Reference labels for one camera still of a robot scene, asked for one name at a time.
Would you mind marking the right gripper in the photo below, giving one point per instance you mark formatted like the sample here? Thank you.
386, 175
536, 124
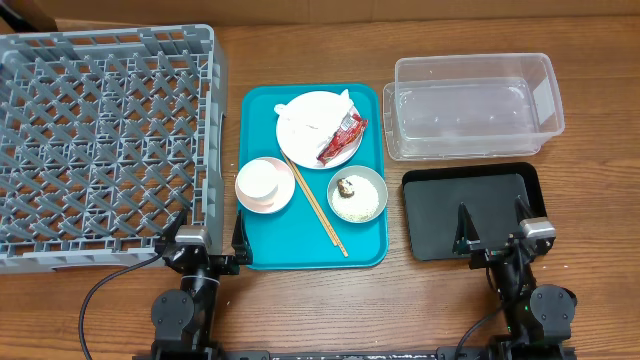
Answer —
496, 252

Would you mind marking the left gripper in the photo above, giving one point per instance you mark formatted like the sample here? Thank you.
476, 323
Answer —
241, 248

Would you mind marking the white paper cup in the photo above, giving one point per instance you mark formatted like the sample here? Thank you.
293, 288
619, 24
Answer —
257, 180

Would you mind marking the pink shallow bowl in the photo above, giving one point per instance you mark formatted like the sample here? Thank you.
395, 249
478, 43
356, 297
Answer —
282, 196

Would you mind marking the wooden chopstick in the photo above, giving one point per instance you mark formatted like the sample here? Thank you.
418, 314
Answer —
320, 215
322, 210

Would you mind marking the grey green bowl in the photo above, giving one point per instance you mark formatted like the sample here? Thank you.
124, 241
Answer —
374, 177

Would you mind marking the brown food scrap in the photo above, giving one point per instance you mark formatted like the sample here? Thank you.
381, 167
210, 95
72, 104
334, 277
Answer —
345, 188

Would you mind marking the white napkin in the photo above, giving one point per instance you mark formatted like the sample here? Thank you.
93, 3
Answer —
309, 121

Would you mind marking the red snack wrapper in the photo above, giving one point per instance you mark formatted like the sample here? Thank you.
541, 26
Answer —
349, 130

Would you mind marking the pile of white rice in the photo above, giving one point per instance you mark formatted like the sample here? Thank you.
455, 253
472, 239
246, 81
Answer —
362, 205

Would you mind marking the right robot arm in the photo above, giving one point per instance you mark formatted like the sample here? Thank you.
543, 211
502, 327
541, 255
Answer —
538, 317

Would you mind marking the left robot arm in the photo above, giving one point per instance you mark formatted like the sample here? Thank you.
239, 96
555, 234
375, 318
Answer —
183, 317

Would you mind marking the clear plastic waste bin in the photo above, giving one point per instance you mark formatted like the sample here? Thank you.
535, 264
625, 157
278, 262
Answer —
471, 106

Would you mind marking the grey plastic dishwasher rack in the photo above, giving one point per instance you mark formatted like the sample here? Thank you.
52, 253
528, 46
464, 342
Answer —
106, 136

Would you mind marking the black plastic tray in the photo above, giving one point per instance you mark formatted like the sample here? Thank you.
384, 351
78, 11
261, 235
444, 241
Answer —
432, 198

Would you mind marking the teal plastic serving tray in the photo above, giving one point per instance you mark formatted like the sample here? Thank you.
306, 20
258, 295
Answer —
293, 237

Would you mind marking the white round plate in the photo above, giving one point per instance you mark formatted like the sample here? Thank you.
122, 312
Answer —
309, 160

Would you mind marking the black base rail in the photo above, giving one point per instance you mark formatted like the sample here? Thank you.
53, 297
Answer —
442, 353

